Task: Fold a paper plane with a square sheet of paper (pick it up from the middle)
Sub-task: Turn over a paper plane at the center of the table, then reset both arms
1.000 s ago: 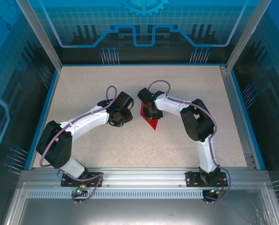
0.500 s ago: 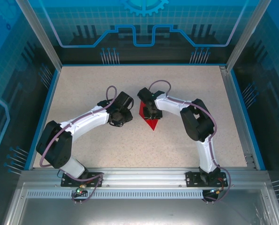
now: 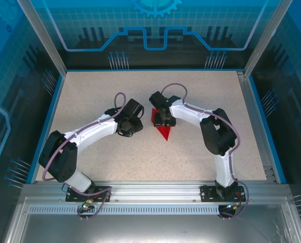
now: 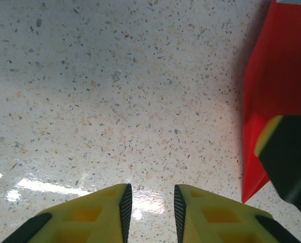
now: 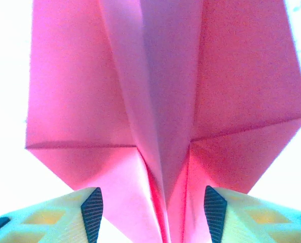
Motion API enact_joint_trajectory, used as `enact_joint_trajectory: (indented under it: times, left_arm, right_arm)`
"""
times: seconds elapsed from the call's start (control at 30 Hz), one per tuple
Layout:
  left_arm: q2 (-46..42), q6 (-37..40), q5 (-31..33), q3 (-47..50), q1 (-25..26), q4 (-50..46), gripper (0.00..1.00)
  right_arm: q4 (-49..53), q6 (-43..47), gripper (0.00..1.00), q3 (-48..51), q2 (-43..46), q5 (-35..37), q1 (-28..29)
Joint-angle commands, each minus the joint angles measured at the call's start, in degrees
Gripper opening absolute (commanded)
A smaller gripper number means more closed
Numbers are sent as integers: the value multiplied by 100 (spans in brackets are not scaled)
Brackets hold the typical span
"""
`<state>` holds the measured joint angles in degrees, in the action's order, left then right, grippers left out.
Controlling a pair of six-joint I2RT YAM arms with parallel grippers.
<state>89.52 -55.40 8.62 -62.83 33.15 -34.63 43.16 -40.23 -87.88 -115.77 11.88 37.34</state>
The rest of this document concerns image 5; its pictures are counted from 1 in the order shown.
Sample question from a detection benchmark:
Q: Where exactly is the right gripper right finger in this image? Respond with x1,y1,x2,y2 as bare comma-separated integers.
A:
203,186,301,243

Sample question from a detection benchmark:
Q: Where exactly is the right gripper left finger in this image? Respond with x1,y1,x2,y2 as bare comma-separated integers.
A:
0,187,104,243

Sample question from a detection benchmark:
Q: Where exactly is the red paper sheet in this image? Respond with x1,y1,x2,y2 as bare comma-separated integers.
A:
25,0,301,243

